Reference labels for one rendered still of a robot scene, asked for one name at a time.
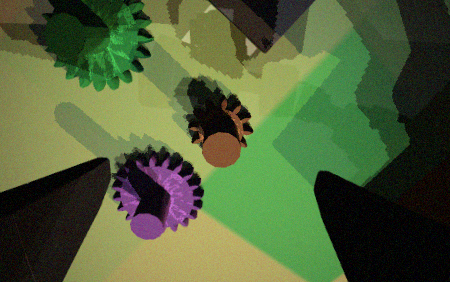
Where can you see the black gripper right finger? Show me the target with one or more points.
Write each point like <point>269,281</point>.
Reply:
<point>377,240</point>

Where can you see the green gear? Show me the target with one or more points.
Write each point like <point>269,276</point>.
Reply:
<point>97,40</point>

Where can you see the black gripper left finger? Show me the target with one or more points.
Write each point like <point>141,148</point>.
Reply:
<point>43,223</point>

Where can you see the purple gear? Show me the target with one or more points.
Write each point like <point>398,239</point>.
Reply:
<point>157,194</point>

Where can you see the brown gear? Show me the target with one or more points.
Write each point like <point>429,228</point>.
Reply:
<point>221,130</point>

